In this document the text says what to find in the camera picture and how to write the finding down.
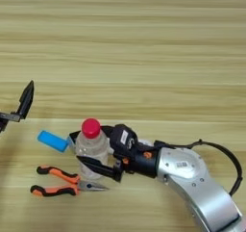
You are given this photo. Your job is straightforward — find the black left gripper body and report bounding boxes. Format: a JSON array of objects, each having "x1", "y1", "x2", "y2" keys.
[{"x1": 0, "y1": 111, "x2": 21, "y2": 134}]

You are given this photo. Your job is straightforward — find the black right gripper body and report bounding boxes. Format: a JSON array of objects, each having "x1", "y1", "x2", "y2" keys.
[{"x1": 112, "y1": 143, "x2": 161, "y2": 183}]

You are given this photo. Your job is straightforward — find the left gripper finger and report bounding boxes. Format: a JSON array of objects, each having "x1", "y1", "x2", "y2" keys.
[{"x1": 15, "y1": 80, "x2": 36, "y2": 120}]

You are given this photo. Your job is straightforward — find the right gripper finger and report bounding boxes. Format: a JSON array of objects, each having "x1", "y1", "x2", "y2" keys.
[
  {"x1": 99, "y1": 125, "x2": 116, "y2": 140},
  {"x1": 76, "y1": 155, "x2": 116, "y2": 181}
]

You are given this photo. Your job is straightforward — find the clear bottle with red cap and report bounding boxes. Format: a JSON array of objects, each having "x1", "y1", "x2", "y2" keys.
[{"x1": 75, "y1": 117, "x2": 111, "y2": 181}]

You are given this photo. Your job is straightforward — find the small black cube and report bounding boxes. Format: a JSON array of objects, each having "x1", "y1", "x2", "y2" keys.
[{"x1": 68, "y1": 130, "x2": 83, "y2": 147}]

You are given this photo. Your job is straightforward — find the orange black needle-nose pliers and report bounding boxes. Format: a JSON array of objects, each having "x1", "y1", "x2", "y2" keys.
[{"x1": 29, "y1": 165, "x2": 110, "y2": 197}]

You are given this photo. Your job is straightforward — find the blue rectangular block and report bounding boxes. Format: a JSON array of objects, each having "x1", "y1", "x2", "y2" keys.
[{"x1": 37, "y1": 129, "x2": 70, "y2": 153}]

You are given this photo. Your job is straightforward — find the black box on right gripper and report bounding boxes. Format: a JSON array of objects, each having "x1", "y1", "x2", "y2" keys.
[{"x1": 110, "y1": 123, "x2": 139, "y2": 157}]

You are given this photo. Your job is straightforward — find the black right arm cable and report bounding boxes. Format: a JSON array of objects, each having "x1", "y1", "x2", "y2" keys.
[{"x1": 153, "y1": 139, "x2": 243, "y2": 197}]

